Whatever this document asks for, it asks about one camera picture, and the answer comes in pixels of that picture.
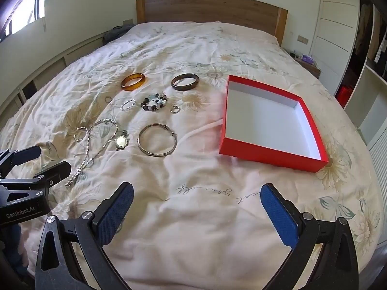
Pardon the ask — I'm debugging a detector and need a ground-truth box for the wooden headboard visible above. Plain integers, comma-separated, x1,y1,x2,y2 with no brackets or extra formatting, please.
136,0,288,47

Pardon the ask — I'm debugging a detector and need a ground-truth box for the wooden nightstand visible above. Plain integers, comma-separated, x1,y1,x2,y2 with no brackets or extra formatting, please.
289,50,321,79

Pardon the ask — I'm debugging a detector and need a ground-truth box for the silver chain necklace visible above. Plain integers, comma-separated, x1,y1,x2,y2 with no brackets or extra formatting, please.
65,118,119,188

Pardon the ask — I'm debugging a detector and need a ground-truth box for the large silver bangle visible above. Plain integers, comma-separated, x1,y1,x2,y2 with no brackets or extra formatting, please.
137,123,178,157

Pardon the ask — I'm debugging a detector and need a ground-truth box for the white wardrobe door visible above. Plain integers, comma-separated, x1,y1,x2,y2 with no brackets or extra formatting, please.
308,0,360,97

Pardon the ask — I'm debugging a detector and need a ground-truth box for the open closet shelf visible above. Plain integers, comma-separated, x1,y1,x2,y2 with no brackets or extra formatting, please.
342,3,387,145

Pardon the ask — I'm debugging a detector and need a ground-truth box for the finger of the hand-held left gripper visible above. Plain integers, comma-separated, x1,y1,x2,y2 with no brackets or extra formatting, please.
0,145,42,178
0,161,72,193

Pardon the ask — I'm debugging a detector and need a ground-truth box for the white slatted panel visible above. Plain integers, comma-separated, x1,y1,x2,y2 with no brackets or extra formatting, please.
367,139,387,212

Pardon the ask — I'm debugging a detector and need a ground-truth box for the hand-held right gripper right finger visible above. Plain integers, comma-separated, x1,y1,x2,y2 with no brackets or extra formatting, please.
260,183,363,290

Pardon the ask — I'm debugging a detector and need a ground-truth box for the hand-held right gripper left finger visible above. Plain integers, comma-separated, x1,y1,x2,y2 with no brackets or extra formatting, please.
35,182,134,290

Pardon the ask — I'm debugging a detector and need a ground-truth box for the amber bangle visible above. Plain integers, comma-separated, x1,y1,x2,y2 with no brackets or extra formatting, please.
121,72,147,92

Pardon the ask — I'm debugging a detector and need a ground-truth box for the dark brown bangle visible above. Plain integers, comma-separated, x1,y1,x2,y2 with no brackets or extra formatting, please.
171,73,200,91

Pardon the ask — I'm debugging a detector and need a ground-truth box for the beaded bracelet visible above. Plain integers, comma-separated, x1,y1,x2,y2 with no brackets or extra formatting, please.
141,92,168,111

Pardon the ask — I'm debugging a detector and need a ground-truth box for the dark cloth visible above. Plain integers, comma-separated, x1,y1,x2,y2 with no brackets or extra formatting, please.
103,26,134,44

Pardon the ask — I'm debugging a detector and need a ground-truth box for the floral bed blanket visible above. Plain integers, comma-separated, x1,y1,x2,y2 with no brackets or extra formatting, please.
0,21,384,290

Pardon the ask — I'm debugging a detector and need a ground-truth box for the red cardboard box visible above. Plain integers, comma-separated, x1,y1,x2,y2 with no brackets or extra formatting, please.
218,74,329,173

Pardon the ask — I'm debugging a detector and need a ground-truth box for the low wall cabinet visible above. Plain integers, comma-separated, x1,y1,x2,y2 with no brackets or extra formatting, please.
0,33,106,112

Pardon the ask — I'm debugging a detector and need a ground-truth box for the red container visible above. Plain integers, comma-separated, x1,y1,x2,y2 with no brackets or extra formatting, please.
335,85,354,108

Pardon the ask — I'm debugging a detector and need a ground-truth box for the silver wristwatch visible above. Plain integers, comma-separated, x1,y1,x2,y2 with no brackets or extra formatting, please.
114,129,130,152

